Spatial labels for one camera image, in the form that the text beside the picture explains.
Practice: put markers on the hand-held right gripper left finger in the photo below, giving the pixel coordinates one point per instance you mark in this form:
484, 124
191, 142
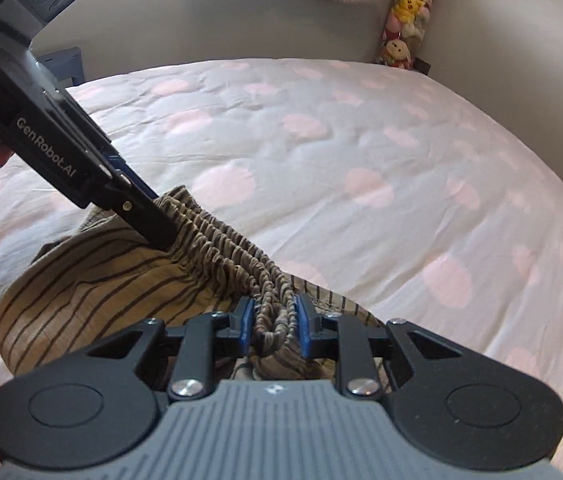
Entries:
246, 325

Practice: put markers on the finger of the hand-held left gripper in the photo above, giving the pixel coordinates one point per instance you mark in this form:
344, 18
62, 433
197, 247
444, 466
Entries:
146, 220
134, 177

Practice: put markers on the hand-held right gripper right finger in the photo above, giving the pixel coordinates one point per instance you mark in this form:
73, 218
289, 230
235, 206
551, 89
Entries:
306, 325

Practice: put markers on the beige striped pants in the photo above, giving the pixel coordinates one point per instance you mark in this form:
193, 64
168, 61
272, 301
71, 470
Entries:
111, 280

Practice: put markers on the blue plastic stool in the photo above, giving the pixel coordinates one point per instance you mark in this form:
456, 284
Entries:
64, 65

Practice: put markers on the bed with pink dotted sheet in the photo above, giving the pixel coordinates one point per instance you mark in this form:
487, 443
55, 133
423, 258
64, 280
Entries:
386, 160

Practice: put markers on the clear tube of plush toys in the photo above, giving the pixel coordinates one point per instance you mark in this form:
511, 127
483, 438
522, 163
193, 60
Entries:
409, 15

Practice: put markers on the black wall socket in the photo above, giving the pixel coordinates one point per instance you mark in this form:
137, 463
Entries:
422, 66

